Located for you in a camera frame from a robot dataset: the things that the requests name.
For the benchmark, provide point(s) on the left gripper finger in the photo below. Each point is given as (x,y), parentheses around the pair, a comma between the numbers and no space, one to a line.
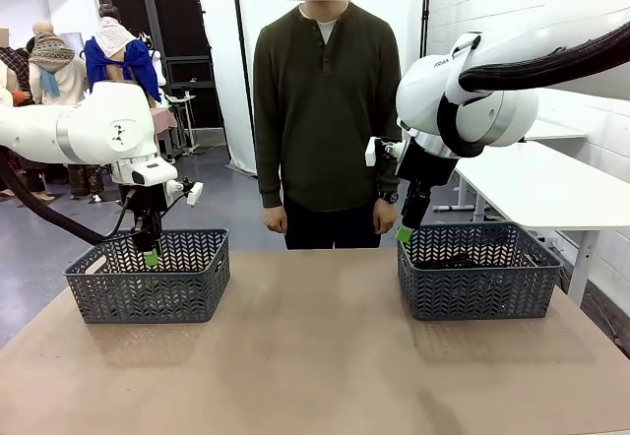
(156,255)
(147,255)

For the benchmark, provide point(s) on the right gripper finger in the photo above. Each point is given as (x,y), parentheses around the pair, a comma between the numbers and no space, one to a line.
(418,222)
(406,228)

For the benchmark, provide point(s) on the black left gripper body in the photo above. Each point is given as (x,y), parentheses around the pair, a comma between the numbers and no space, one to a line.
(147,228)

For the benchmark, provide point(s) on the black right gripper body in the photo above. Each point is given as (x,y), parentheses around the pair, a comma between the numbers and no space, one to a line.
(419,200)

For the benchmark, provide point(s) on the person's left forearm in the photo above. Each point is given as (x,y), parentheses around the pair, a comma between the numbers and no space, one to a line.
(386,179)

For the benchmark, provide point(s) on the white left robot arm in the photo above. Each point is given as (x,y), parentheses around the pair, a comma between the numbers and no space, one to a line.
(98,125)

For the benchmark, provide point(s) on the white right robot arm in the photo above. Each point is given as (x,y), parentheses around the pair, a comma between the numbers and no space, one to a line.
(423,95)

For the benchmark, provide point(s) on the person's right forearm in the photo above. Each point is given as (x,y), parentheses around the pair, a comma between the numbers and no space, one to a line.
(271,174)

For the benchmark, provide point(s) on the person's left hand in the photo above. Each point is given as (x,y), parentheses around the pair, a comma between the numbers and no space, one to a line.
(386,218)

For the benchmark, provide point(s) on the person's right hand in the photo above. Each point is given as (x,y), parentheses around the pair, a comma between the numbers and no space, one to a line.
(274,219)

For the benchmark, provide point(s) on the black wristwatch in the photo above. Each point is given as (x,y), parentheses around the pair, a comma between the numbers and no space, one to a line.
(390,197)

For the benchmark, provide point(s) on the grey plastic lattice basket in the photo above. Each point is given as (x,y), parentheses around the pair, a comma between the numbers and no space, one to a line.
(147,302)
(472,297)

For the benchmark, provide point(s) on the table with pink cloth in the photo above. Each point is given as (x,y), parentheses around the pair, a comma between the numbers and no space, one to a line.
(169,119)

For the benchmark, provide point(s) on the large white table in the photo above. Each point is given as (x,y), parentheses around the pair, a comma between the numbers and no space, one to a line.
(531,194)

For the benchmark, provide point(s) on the person in green sweater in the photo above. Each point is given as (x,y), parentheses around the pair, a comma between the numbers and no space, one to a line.
(320,110)

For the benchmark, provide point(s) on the small white desk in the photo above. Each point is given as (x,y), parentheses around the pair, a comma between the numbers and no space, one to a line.
(184,99)

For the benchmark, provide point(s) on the narrow white table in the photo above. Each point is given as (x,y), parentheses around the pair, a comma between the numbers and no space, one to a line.
(556,132)

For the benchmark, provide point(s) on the white mannequin torso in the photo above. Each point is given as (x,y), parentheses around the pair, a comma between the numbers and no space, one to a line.
(157,68)

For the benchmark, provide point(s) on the mannequin with blue jacket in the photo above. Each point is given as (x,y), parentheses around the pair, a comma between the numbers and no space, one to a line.
(140,61)

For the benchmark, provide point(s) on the white backdrop screen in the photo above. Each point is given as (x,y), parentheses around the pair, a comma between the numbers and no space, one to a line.
(221,61)

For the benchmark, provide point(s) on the upright black backdrop pole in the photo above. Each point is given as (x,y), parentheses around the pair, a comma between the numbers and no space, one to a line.
(427,12)

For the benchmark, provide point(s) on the mannequin with patterned scarf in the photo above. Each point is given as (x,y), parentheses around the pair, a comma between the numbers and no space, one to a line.
(54,51)

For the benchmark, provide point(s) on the black framed glass doors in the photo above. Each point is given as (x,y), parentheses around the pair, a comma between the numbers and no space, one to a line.
(182,26)

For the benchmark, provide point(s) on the slanted black backdrop pole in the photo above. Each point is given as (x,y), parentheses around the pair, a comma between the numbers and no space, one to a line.
(242,46)

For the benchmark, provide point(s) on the figure in plaid coat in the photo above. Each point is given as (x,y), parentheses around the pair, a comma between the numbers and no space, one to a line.
(10,71)

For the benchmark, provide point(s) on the black left wrist mount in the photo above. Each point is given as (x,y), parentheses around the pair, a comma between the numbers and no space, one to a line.
(147,199)

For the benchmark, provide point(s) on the black wrist mount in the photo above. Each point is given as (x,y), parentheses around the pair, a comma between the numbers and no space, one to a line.
(428,169)
(147,199)

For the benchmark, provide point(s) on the black right wrist mount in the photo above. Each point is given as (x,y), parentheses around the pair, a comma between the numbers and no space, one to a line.
(428,169)

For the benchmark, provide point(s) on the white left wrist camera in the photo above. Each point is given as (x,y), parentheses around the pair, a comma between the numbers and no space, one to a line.
(195,194)

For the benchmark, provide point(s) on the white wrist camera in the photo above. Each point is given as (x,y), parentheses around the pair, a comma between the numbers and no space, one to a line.
(370,152)
(195,194)

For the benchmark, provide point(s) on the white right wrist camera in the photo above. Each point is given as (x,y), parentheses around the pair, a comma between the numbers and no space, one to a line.
(370,152)

